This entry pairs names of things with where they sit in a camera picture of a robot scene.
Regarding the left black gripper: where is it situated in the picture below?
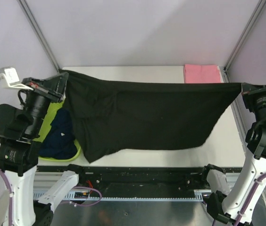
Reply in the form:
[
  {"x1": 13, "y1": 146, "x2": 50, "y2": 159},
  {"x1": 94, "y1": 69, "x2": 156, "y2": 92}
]
[{"x1": 21, "y1": 70, "x2": 70, "y2": 135}]

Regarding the black printed t shirt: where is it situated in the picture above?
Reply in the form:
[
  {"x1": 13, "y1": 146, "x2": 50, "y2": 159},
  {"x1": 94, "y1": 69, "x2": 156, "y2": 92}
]
[{"x1": 63, "y1": 71, "x2": 241, "y2": 163}]

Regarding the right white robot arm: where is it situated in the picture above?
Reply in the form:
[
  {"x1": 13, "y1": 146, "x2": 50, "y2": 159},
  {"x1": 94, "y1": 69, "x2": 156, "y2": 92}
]
[{"x1": 199, "y1": 83, "x2": 266, "y2": 226}]

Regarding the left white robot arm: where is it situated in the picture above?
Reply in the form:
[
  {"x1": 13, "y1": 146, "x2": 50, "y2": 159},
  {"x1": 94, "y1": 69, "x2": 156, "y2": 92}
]
[{"x1": 0, "y1": 73, "x2": 86, "y2": 226}]

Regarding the green plastic bin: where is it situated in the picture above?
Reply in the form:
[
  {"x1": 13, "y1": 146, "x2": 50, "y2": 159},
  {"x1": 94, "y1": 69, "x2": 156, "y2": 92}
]
[{"x1": 34, "y1": 102, "x2": 82, "y2": 162}]

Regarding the folded pink t shirt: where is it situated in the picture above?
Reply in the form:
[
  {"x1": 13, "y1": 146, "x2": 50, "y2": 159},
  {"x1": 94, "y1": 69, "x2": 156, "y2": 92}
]
[{"x1": 183, "y1": 64, "x2": 221, "y2": 83}]

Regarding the navy blue t shirt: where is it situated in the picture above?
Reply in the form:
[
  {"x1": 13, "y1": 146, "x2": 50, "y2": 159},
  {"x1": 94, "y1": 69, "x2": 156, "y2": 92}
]
[{"x1": 39, "y1": 108, "x2": 77, "y2": 160}]

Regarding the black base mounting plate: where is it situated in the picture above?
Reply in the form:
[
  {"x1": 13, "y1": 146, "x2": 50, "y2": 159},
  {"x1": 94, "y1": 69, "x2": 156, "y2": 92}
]
[{"x1": 79, "y1": 167, "x2": 208, "y2": 193}]

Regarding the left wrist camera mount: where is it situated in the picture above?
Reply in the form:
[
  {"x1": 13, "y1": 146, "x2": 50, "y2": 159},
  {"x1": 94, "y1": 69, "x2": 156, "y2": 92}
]
[{"x1": 0, "y1": 67, "x2": 33, "y2": 90}]

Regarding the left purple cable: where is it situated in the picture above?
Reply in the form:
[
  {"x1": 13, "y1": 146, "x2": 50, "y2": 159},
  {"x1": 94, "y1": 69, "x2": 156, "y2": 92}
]
[{"x1": 0, "y1": 76, "x2": 102, "y2": 226}]

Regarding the grey slotted cable duct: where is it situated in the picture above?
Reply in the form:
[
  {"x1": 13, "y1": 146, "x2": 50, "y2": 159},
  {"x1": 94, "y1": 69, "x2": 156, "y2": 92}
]
[{"x1": 33, "y1": 190, "x2": 209, "y2": 201}]

